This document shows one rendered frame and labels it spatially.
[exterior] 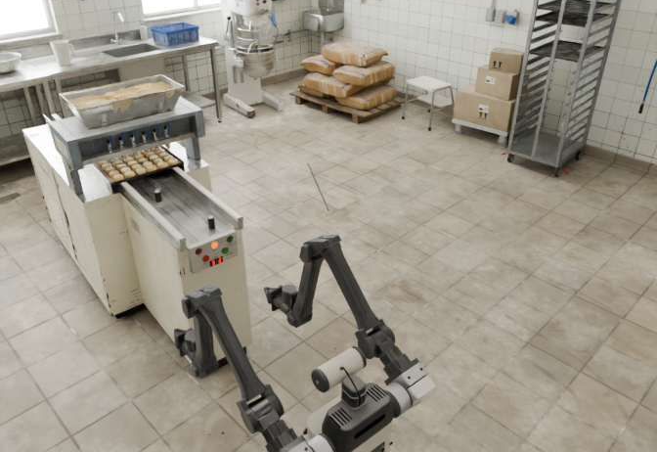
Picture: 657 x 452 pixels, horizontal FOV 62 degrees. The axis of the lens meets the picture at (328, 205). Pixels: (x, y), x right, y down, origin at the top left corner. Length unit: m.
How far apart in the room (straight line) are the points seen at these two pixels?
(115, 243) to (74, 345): 0.65
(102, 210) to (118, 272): 0.41
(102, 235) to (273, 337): 1.10
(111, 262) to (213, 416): 1.02
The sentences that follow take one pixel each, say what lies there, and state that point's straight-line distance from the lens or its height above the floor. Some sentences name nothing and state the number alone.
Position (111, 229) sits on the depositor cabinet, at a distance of 3.18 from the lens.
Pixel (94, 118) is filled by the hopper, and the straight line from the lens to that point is 2.99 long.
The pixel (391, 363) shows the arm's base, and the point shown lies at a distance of 1.80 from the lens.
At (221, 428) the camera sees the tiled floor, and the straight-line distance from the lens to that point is 2.86.
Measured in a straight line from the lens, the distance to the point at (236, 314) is 2.91.
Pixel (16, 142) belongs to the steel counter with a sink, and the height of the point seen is 0.23.
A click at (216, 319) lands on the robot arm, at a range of 1.64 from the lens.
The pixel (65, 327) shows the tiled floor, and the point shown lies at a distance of 3.63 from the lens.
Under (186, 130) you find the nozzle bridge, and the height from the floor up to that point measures 1.05.
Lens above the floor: 2.21
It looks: 30 degrees down
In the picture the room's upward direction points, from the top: straight up
